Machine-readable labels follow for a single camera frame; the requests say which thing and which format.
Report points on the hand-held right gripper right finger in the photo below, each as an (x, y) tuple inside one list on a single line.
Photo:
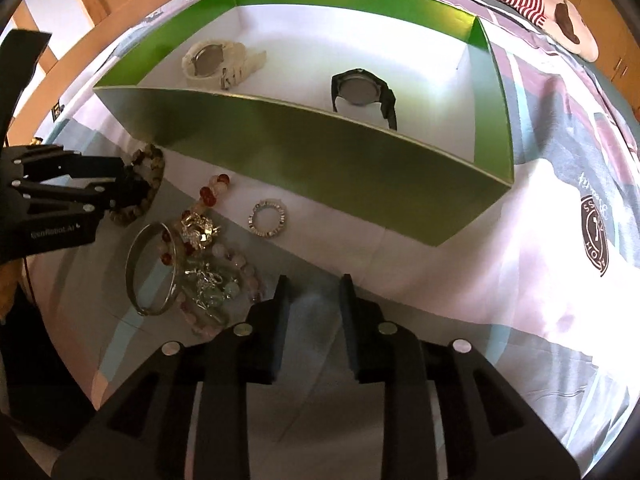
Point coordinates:
[(348, 320)]

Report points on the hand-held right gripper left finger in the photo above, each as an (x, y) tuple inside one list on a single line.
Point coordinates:
[(283, 320)]

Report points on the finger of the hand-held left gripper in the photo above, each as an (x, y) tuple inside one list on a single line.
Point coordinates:
[(100, 197), (65, 165)]

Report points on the silver bangle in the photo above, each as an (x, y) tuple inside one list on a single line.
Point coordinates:
[(174, 260)]

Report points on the gold charm cluster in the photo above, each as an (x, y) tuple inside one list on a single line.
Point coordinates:
[(200, 230)]

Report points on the green cardboard box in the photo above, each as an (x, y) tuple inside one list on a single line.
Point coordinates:
[(325, 160)]

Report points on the white wristwatch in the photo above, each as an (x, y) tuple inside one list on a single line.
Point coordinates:
[(235, 57)]

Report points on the printed bed sheet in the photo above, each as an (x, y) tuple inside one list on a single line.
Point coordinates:
[(550, 270)]

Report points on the black wristwatch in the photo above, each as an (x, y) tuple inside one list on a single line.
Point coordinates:
[(388, 101)]

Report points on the wooden wardrobe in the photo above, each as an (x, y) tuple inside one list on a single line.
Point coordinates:
[(616, 50)]

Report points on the wooden bed frame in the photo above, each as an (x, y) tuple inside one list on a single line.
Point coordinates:
[(125, 16)]

